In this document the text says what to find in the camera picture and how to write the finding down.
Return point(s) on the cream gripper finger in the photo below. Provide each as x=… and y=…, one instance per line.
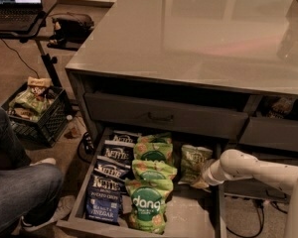
x=199, y=183

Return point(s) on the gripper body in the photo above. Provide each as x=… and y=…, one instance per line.
x=209, y=174

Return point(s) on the green Kettle jalapeno chip bag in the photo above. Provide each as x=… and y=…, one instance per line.
x=191, y=160

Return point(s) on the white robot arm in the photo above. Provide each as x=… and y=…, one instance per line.
x=234, y=165

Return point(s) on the open grey middle drawer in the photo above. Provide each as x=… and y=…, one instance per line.
x=190, y=213

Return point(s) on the green dang chip bag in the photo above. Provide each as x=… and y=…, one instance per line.
x=156, y=138
x=153, y=170
x=160, y=152
x=148, y=201

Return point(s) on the grey right bottom drawer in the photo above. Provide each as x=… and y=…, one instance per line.
x=252, y=188

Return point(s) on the front green Dang chip bag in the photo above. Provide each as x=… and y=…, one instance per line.
x=148, y=201

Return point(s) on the rear green Dang chip bag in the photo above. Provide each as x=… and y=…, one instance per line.
x=156, y=138

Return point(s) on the blue kettle chip bag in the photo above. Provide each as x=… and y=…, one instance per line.
x=121, y=152
x=103, y=199
x=112, y=167
x=124, y=136

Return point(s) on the grey top drawer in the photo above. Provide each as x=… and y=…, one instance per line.
x=164, y=115

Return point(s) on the rear blue Kettle chip bag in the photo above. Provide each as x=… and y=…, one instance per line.
x=124, y=136

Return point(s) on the grey right upper drawer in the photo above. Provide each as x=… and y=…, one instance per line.
x=271, y=133

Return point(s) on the front blue Kettle chip bag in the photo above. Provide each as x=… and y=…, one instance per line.
x=103, y=199

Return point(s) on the grey cabinet with counter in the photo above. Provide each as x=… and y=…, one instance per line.
x=240, y=55

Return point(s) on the dark bag on floor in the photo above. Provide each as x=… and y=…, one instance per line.
x=70, y=30

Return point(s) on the black power plug left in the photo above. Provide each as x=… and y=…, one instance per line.
x=85, y=148

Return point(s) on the white sneaker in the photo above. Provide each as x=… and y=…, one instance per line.
x=65, y=206
x=44, y=161

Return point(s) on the black plastic crate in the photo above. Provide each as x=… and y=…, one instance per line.
x=47, y=129

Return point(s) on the person's leg in jeans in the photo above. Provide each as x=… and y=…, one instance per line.
x=28, y=193

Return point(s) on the snack bags in crate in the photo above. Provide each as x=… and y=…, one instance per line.
x=34, y=101

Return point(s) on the black laptop stand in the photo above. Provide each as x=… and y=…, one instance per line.
x=19, y=60

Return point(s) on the black laptop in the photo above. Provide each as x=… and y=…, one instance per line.
x=20, y=15

